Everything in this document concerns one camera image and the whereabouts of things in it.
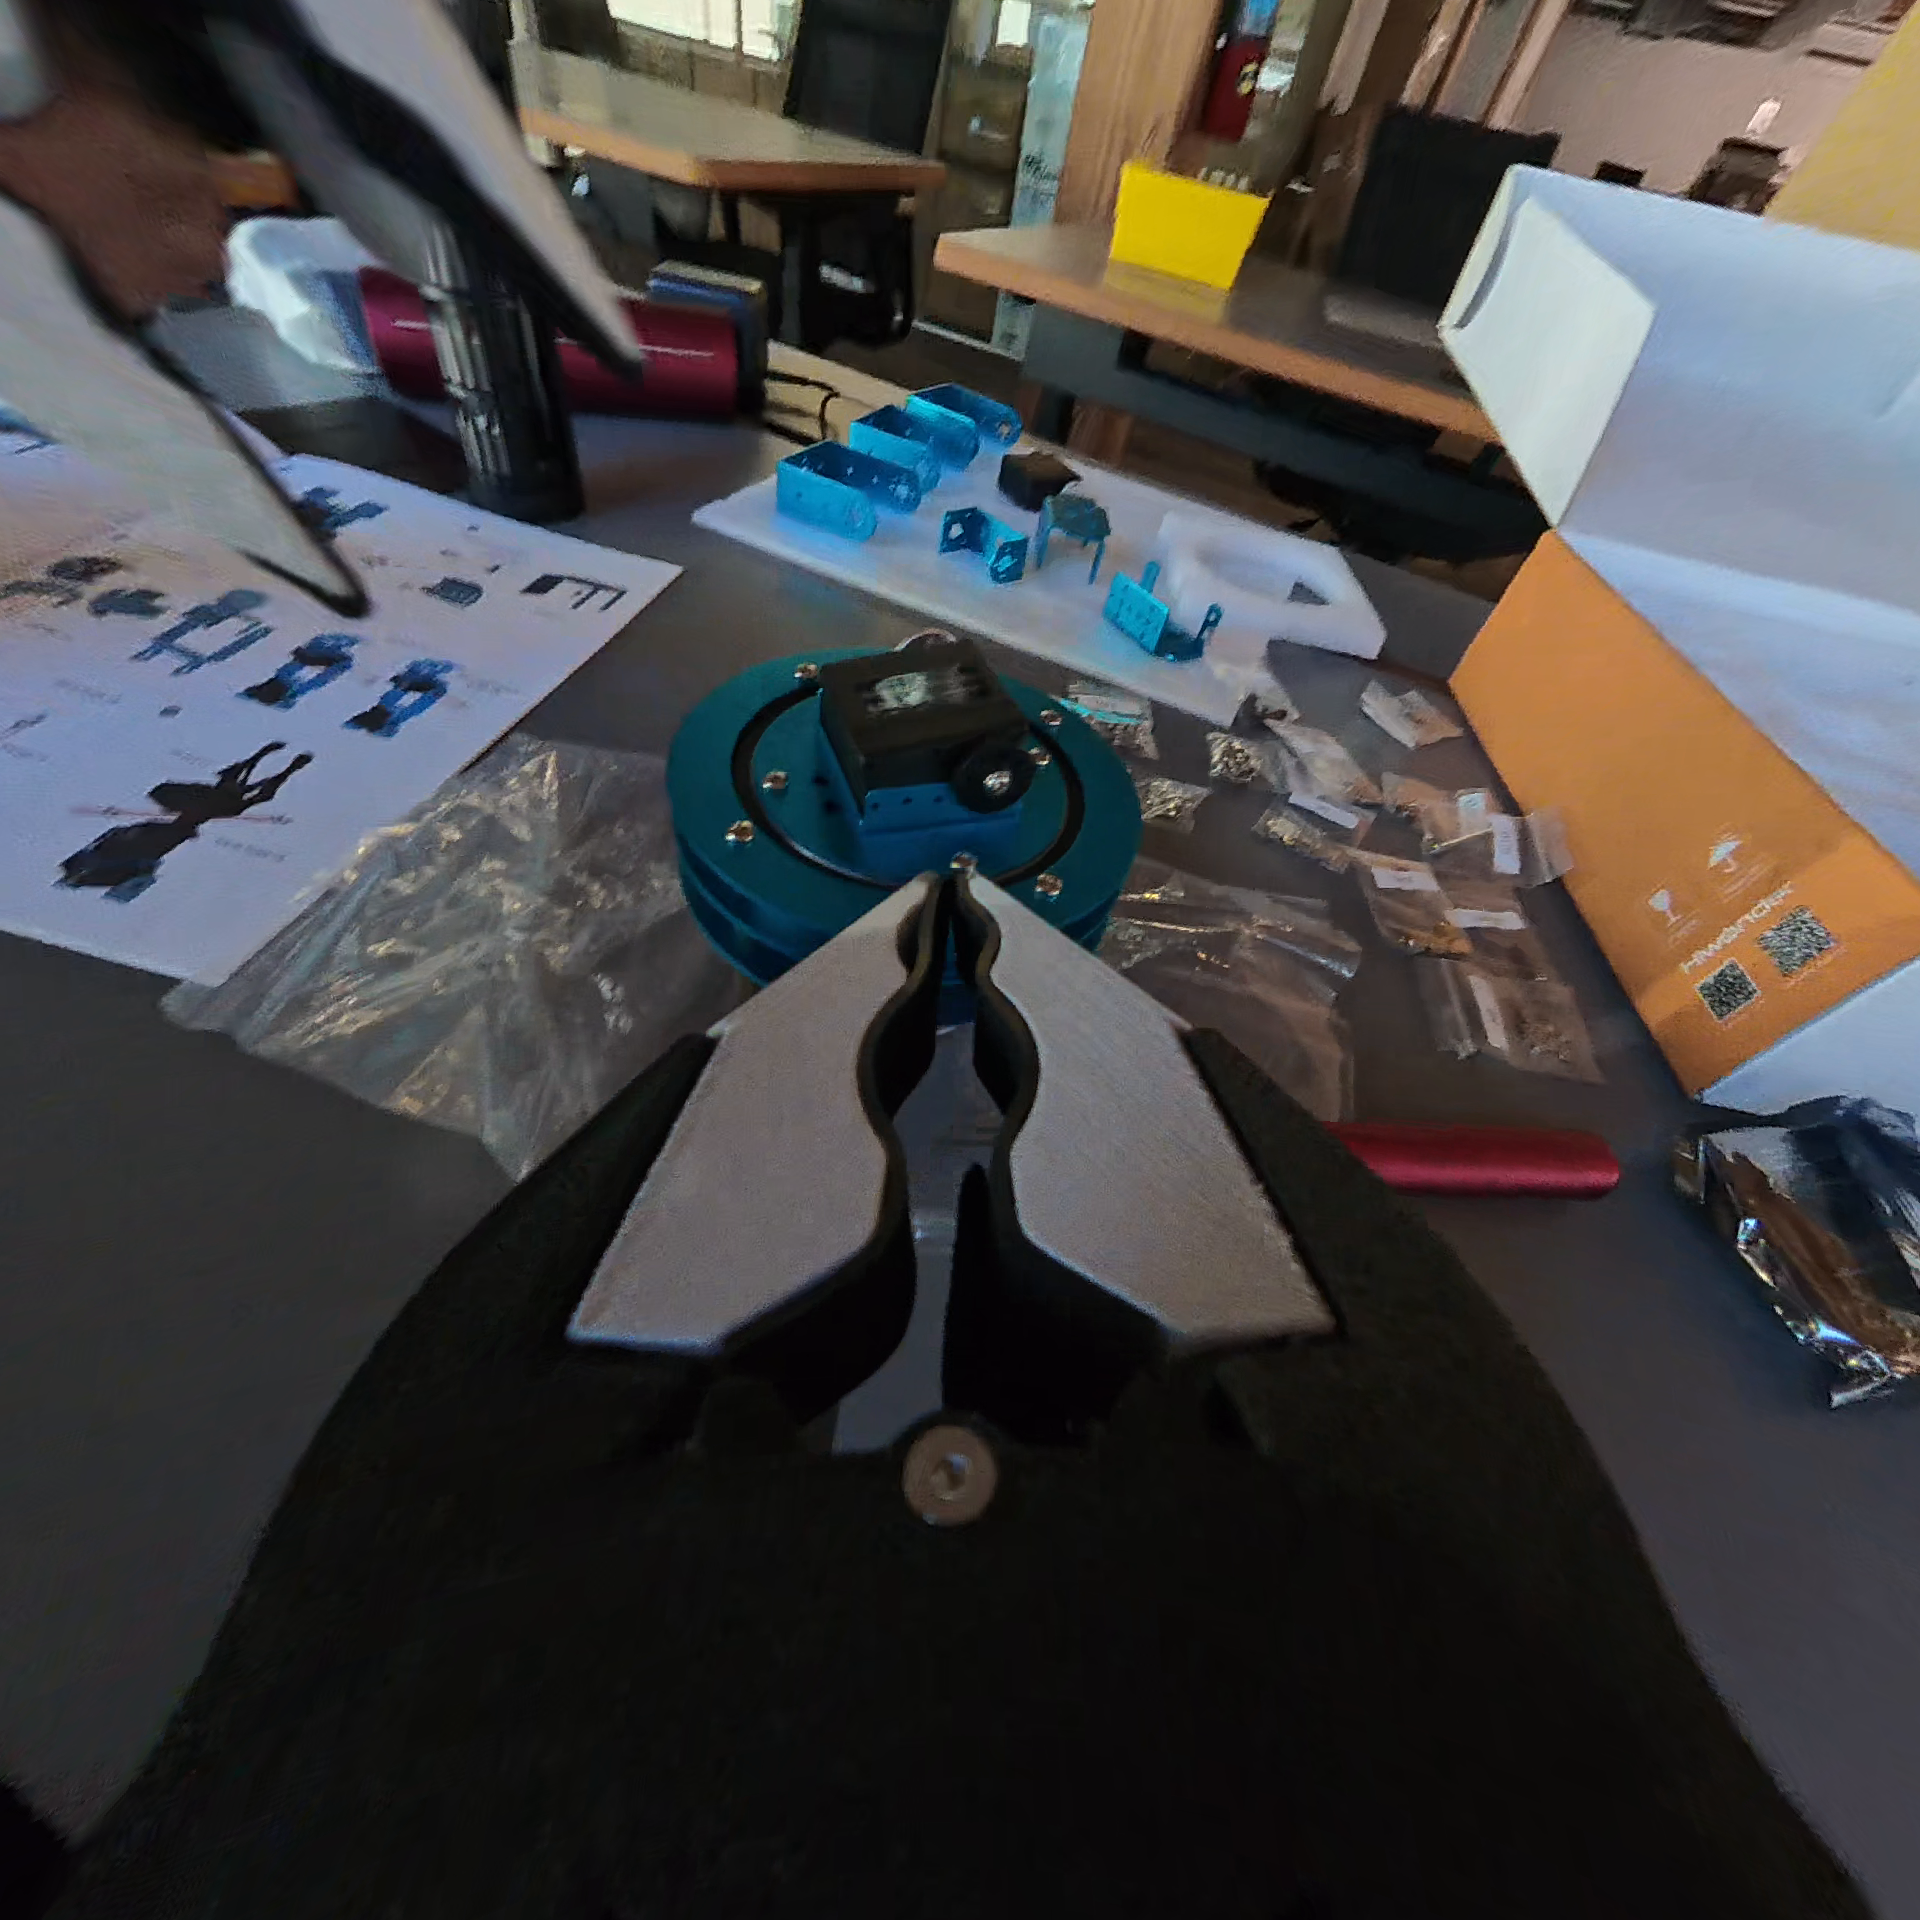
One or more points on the small black box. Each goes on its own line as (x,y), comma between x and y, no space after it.
(1038,475)

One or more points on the white foam cutout frame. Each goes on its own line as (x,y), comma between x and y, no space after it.
(1349,622)

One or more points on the dark shiny parts bag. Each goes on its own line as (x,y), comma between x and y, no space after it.
(1814,1229)

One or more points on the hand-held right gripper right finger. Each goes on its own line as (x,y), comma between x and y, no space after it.
(1170,1185)

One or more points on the black office chair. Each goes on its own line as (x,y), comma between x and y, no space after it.
(861,76)
(1441,194)

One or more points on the person's left hand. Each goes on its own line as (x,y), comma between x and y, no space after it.
(120,211)

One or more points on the wooden column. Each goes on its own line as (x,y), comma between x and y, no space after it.
(1131,90)

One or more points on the orange-edged grey table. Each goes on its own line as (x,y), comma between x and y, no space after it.
(1275,322)
(721,148)

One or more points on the yellow plastic bin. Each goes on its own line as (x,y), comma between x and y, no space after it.
(1194,225)

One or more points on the group of small screw bags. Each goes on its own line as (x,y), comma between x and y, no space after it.
(1349,869)

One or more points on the large blue U bracket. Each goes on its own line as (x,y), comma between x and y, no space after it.
(960,411)
(840,488)
(891,435)

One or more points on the red fire extinguisher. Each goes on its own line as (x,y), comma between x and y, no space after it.
(1237,76)

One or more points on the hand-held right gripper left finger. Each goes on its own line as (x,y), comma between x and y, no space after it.
(734,1185)

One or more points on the white foam sheet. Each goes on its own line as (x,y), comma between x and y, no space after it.
(779,547)

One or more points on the black patterned bottle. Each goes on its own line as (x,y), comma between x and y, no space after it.
(509,404)

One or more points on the dark grey desk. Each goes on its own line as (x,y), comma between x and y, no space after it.
(1500,1348)

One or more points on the white instruction sheet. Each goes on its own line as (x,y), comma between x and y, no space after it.
(451,674)

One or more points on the large clear plastic bag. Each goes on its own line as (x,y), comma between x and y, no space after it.
(451,900)

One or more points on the magenta metal cylinder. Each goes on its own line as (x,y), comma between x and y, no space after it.
(675,376)

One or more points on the grey electronic device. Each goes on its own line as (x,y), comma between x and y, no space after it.
(713,300)

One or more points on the white plastic bag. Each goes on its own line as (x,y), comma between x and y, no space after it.
(293,283)

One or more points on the pink screwdriver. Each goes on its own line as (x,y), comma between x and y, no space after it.
(1469,1157)

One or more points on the black servo with silver horn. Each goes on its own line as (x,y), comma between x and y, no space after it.
(914,733)

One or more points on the blue robot arm turntable base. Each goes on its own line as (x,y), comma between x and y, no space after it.
(750,809)

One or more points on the small blue metal bracket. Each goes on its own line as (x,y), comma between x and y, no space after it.
(1072,523)
(1148,614)
(982,539)

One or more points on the orange cardboard box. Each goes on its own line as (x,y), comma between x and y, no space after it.
(1651,780)

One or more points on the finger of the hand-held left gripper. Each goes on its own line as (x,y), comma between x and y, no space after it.
(134,404)
(464,165)

